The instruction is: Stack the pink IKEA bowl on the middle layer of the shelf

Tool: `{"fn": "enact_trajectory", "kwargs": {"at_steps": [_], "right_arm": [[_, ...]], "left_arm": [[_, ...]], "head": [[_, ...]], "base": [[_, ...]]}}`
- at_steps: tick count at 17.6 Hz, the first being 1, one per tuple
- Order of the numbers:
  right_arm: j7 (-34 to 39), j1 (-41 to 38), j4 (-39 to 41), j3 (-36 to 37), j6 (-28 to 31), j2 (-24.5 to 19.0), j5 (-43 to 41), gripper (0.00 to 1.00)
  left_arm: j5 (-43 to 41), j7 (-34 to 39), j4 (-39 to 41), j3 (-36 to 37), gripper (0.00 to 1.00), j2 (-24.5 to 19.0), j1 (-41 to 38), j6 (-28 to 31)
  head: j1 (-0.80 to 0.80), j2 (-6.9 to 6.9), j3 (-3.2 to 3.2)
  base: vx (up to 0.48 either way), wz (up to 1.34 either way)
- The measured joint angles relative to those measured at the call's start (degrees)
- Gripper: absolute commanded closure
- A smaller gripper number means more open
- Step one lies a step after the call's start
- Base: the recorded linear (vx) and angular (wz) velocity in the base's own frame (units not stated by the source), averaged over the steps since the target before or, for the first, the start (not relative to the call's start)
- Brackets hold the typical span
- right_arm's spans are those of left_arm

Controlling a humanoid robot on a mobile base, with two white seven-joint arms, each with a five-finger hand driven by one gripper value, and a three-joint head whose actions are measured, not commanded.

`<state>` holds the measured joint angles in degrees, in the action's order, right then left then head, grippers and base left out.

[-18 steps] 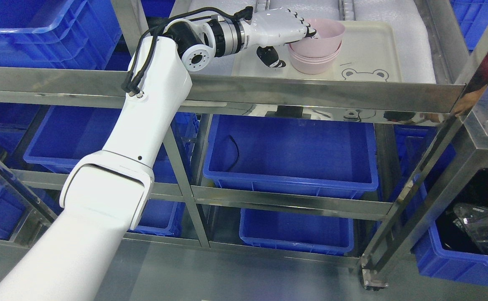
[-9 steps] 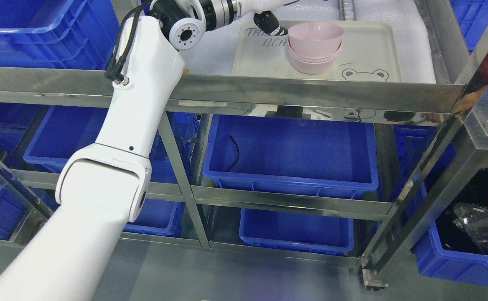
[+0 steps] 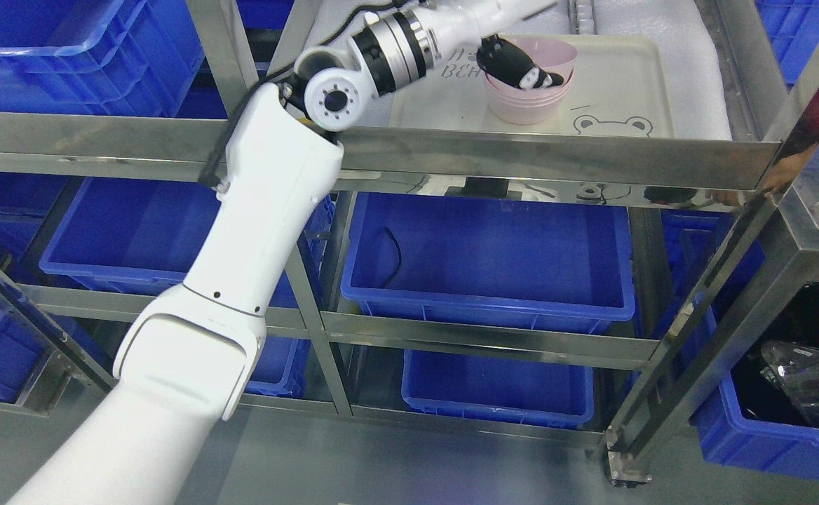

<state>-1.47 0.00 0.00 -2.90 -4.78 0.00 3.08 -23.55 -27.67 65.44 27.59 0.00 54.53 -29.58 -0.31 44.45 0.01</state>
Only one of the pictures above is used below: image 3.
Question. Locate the black helmet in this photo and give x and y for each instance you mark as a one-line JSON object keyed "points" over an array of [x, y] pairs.
{"points": [[777, 380]]}

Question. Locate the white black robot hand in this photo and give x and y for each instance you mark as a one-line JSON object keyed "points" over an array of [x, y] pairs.
{"points": [[493, 35]]}

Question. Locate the stack of pink bowls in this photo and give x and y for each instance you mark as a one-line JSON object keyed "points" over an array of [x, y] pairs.
{"points": [[524, 107]]}

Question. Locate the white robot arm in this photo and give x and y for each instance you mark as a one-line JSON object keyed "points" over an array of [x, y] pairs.
{"points": [[186, 359]]}

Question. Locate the cream bear tray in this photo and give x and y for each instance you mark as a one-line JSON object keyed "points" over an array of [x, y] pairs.
{"points": [[617, 88]]}

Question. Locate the pink plastic bowl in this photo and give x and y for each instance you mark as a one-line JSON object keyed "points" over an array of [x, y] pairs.
{"points": [[543, 59]]}

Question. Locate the blue bin left lower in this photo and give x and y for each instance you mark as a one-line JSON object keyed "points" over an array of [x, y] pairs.
{"points": [[136, 237]]}

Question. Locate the blue bin upper left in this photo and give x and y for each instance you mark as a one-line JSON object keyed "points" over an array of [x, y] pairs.
{"points": [[97, 58]]}

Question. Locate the steel shelf rack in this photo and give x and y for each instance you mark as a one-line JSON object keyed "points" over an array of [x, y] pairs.
{"points": [[658, 225]]}

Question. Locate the large blue bin centre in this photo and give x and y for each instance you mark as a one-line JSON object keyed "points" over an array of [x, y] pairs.
{"points": [[511, 264]]}

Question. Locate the blue bin bottom centre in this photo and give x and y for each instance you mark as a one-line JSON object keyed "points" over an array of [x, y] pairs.
{"points": [[500, 390]]}

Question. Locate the blue bin holding helmet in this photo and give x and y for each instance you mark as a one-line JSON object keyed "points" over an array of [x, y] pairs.
{"points": [[728, 438]]}

